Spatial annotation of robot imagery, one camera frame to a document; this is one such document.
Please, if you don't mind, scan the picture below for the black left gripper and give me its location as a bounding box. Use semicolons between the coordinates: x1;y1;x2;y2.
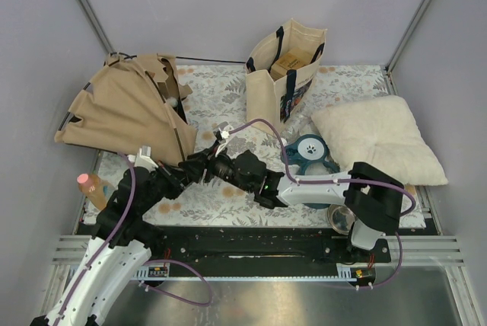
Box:
138;160;193;213

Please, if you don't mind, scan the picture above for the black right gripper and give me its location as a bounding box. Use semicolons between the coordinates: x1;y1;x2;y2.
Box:
178;139;254;193

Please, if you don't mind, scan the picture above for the beige fabric pet tent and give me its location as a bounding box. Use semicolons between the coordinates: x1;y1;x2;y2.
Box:
54;53;197;165

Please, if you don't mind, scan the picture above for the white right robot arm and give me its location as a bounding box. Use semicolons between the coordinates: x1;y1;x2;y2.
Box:
179;149;405;262

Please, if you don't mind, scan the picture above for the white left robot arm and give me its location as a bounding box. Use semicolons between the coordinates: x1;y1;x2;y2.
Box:
31;165;189;325

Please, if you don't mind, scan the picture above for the teal double pet bowl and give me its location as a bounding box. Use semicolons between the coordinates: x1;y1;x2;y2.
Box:
277;134;345;209

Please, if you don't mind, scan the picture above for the steel pet bowl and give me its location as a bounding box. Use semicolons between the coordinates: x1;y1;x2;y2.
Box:
327;205;356;235

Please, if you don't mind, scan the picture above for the floral patterned mat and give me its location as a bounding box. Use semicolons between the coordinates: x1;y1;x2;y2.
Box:
81;63;427;228

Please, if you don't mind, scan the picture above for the pink cap juice bottle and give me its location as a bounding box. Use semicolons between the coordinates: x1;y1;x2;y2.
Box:
77;173;115;211

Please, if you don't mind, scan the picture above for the white pompom toy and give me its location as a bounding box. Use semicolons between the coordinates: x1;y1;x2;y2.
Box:
167;97;181;110

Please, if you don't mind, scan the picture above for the cream canvas tote bag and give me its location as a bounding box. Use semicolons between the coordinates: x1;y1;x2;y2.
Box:
246;19;327;132

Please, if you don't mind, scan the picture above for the brown cardboard box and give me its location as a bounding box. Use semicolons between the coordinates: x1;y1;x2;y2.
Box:
269;48;313;81

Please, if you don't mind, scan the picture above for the cream fluffy pillow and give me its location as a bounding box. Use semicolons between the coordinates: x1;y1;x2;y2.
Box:
311;95;448;186

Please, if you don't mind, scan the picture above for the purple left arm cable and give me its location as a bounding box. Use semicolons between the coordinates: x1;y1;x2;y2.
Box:
53;150;213;326

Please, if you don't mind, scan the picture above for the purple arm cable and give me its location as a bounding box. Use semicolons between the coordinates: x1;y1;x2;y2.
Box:
53;150;213;326
216;118;418;292

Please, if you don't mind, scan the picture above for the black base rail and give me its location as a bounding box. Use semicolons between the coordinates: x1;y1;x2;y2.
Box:
151;226;391;271

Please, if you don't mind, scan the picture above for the white slotted cable duct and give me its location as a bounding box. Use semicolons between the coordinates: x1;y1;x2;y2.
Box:
132;259;353;281

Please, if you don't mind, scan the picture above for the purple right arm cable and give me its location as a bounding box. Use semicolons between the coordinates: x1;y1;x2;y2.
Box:
216;118;418;292

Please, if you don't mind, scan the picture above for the aluminium frame rail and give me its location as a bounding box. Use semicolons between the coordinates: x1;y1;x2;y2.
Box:
53;235;465;267

